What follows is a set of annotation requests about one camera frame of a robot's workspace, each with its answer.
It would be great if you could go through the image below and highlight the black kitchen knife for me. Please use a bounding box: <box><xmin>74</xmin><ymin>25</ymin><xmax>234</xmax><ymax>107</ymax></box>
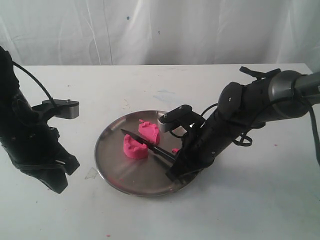
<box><xmin>121</xmin><ymin>129</ymin><xmax>176</xmax><ymax>164</ymax></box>

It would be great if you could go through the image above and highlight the round stainless steel plate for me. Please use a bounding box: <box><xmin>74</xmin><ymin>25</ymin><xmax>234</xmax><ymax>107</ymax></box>
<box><xmin>94</xmin><ymin>110</ymin><xmax>195</xmax><ymax>197</ymax></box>

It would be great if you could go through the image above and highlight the cut pink dough piece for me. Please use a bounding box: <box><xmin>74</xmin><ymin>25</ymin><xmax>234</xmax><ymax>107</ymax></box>
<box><xmin>138</xmin><ymin>119</ymin><xmax>160</xmax><ymax>145</ymax></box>

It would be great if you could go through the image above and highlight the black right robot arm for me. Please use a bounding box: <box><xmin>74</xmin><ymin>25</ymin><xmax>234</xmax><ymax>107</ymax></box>
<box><xmin>159</xmin><ymin>67</ymin><xmax>320</xmax><ymax>179</ymax></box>

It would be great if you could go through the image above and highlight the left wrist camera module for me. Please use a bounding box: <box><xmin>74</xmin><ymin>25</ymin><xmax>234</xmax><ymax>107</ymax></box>
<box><xmin>32</xmin><ymin>99</ymin><xmax>80</xmax><ymax>121</ymax></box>

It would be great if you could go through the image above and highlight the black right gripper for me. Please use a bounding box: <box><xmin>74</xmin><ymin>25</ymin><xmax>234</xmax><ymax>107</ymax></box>
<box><xmin>166</xmin><ymin>109</ymin><xmax>243</xmax><ymax>182</ymax></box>

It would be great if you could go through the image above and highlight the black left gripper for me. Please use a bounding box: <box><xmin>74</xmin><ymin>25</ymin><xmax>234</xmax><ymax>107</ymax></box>
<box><xmin>0</xmin><ymin>99</ymin><xmax>80</xmax><ymax>194</ymax></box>

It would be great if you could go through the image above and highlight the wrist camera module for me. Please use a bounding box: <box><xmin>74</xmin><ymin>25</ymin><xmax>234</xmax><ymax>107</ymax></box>
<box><xmin>158</xmin><ymin>104</ymin><xmax>205</xmax><ymax>133</ymax></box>
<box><xmin>32</xmin><ymin>99</ymin><xmax>80</xmax><ymax>121</ymax></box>

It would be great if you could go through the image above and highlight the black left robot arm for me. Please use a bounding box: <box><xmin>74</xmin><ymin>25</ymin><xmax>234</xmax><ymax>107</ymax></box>
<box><xmin>0</xmin><ymin>48</ymin><xmax>80</xmax><ymax>194</ymax></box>

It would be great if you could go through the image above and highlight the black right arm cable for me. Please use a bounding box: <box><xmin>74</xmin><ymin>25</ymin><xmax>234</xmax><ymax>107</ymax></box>
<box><xmin>199</xmin><ymin>66</ymin><xmax>320</xmax><ymax>166</ymax></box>

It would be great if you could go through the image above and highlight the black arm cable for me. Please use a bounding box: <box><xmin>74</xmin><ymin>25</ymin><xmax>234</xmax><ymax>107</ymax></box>
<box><xmin>11</xmin><ymin>61</ymin><xmax>57</xmax><ymax>111</ymax></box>
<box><xmin>199</xmin><ymin>66</ymin><xmax>320</xmax><ymax>166</ymax></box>

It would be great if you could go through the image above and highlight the pink crumb near knife upper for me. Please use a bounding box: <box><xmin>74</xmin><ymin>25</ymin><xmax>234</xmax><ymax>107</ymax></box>
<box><xmin>172</xmin><ymin>148</ymin><xmax>180</xmax><ymax>153</ymax></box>

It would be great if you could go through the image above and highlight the white backdrop curtain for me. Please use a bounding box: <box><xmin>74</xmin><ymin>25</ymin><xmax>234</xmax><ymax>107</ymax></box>
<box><xmin>0</xmin><ymin>0</ymin><xmax>320</xmax><ymax>70</ymax></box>

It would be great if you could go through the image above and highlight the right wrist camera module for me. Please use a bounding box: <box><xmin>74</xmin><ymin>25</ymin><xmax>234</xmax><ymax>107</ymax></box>
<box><xmin>158</xmin><ymin>104</ymin><xmax>205</xmax><ymax>133</ymax></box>

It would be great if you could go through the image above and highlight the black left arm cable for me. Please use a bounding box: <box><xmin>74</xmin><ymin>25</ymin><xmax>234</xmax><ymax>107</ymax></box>
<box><xmin>11</xmin><ymin>61</ymin><xmax>57</xmax><ymax>111</ymax></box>

